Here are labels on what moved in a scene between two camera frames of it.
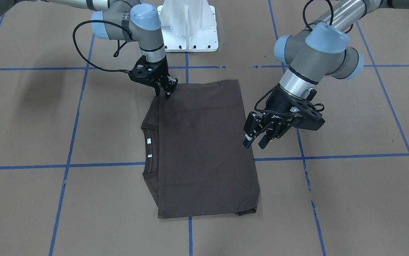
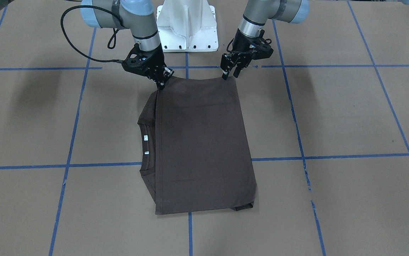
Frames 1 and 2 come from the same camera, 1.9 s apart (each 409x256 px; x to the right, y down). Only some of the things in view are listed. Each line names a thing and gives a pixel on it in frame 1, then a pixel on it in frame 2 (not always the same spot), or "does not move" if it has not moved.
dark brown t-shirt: (197, 158) does not move
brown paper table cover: (59, 149) does not move
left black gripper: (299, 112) to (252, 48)
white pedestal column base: (188, 26) does not move
